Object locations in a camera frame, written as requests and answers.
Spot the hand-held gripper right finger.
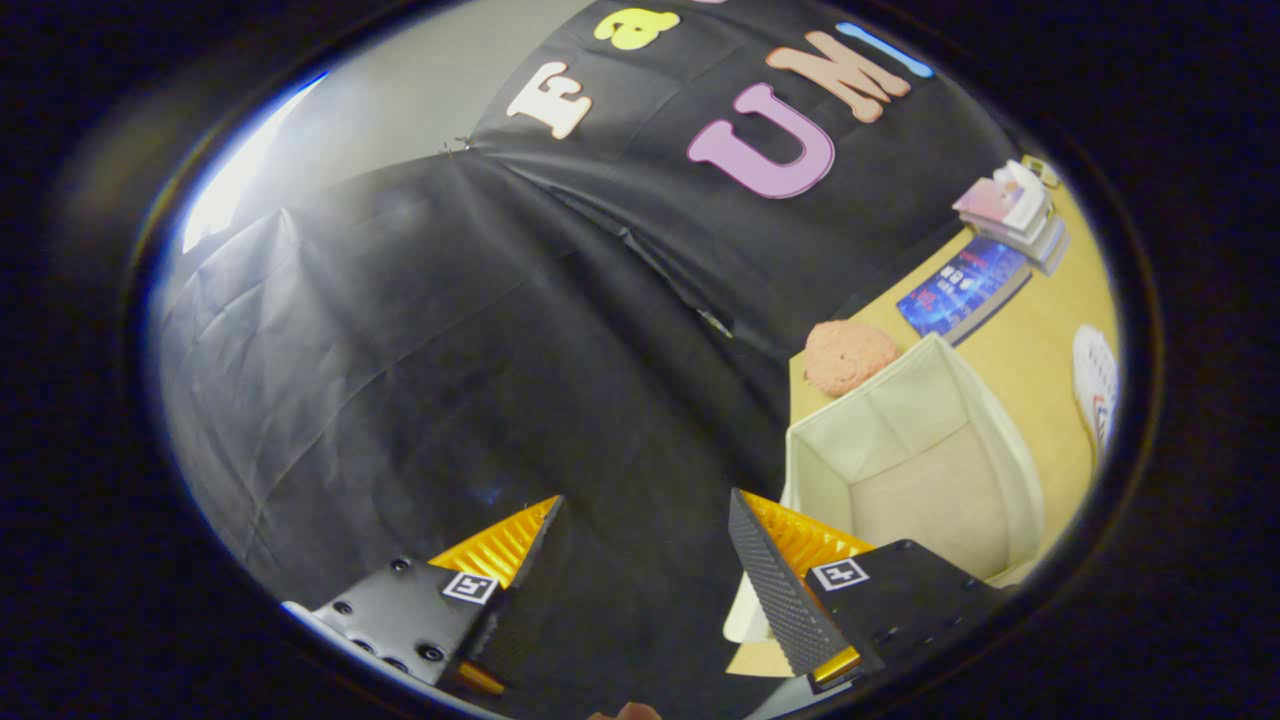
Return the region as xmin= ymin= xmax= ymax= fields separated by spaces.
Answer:
xmin=728 ymin=488 xmax=1006 ymax=694

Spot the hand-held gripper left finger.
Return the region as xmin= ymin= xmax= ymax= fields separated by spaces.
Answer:
xmin=283 ymin=495 xmax=569 ymax=698

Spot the beige fabric storage box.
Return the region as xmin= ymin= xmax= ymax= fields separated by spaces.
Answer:
xmin=722 ymin=333 xmax=1046 ymax=646

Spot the white shoe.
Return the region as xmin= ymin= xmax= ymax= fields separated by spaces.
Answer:
xmin=1072 ymin=325 xmax=1119 ymax=456

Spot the orange plush toy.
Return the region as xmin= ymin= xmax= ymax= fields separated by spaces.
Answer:
xmin=804 ymin=320 xmax=901 ymax=398

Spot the black backdrop cloth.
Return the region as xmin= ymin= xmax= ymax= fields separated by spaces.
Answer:
xmin=155 ymin=0 xmax=1021 ymax=701

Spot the blue cover book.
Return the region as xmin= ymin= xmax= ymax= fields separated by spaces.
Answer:
xmin=896 ymin=236 xmax=1033 ymax=346

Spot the pale blue thin book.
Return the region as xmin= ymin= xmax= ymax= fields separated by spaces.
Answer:
xmin=1020 ymin=225 xmax=1071 ymax=277

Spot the pink cover book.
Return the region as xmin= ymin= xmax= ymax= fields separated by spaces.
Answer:
xmin=952 ymin=175 xmax=1046 ymax=239

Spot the white thin book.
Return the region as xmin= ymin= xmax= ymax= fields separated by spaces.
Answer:
xmin=1005 ymin=205 xmax=1061 ymax=261

